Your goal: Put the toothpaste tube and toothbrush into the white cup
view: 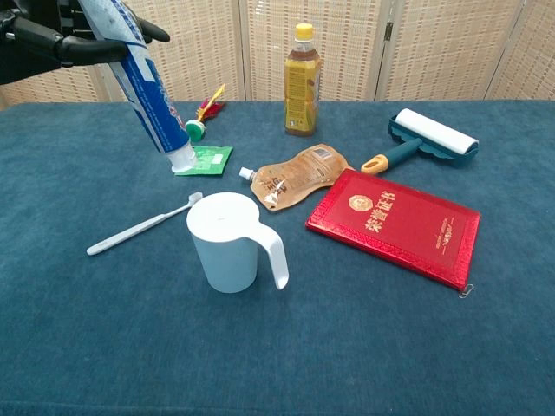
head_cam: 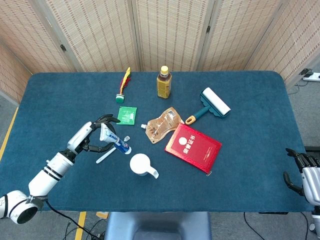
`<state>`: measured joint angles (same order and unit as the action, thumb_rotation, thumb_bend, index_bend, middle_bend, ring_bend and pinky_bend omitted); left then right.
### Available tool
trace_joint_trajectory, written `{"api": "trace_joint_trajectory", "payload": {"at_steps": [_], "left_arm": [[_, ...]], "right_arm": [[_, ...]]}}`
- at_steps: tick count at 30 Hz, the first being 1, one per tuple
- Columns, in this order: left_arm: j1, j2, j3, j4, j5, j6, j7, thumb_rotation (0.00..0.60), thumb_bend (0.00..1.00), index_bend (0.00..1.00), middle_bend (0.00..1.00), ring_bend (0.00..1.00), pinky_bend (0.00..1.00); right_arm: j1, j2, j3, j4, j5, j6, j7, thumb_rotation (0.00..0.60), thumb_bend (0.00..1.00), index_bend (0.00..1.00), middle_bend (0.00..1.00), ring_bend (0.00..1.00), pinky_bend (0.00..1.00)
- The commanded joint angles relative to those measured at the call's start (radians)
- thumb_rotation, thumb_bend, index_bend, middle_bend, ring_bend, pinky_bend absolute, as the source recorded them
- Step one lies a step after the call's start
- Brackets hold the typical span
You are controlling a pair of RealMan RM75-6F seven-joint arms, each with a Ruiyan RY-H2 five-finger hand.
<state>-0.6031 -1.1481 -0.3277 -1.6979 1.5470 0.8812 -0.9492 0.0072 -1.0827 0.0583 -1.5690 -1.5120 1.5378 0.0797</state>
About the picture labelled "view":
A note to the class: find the white toothbrush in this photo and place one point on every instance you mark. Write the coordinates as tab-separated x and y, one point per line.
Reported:
139	227

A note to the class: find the blue white toothpaste tube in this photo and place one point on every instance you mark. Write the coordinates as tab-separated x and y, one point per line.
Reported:
154	108

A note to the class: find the blue table cloth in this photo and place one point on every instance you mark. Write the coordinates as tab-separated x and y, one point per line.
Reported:
130	338

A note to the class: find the metal paper clip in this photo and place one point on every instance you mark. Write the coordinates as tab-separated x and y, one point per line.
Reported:
466	291

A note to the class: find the teal lint roller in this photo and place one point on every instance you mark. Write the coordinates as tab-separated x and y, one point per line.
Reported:
433	136

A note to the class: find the woven folding screen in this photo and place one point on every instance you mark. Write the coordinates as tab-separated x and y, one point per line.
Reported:
433	47

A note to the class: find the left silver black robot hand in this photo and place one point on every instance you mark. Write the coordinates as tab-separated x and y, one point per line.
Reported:
34	43

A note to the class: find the feather shuttlecock with green base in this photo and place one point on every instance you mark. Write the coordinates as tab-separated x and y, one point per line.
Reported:
197	130

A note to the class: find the yellow capped tea bottle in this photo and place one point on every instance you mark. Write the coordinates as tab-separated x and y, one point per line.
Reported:
302	95

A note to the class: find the red certificate book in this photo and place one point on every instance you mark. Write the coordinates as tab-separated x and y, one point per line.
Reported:
399	225

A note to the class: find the brown spout pouch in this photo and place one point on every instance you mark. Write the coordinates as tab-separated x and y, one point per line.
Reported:
299	177

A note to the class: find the green sachet packet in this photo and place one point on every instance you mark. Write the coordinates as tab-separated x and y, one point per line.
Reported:
214	160

